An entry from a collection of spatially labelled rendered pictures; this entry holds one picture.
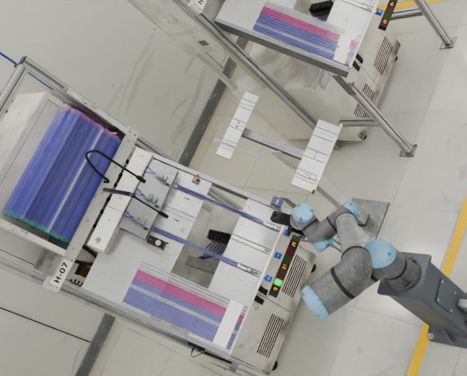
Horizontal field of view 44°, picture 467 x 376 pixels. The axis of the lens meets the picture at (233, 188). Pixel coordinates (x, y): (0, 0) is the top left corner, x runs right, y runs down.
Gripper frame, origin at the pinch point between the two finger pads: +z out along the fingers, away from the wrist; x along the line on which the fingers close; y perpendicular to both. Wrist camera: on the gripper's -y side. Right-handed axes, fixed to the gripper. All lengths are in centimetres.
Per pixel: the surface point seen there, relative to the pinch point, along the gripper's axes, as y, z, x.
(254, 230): -13.9, 9.4, -4.8
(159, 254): -49, 9, -32
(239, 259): -15.3, 9.4, -19.3
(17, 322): -140, 149, -95
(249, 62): -53, 30, 82
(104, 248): -70, 1, -39
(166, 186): -58, 3, -3
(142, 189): -67, 3, -9
